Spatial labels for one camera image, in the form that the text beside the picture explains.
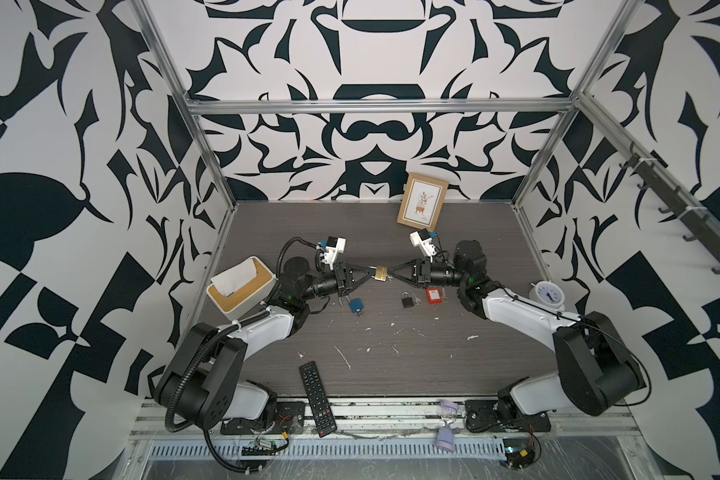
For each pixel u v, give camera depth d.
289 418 0.73
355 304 0.94
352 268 0.72
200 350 0.45
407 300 0.94
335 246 0.74
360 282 0.74
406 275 0.73
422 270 0.70
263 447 0.73
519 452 0.71
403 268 0.74
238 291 0.91
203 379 0.43
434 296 0.94
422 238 0.75
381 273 0.74
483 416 0.74
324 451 0.78
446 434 0.71
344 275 0.69
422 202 1.08
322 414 0.74
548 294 0.93
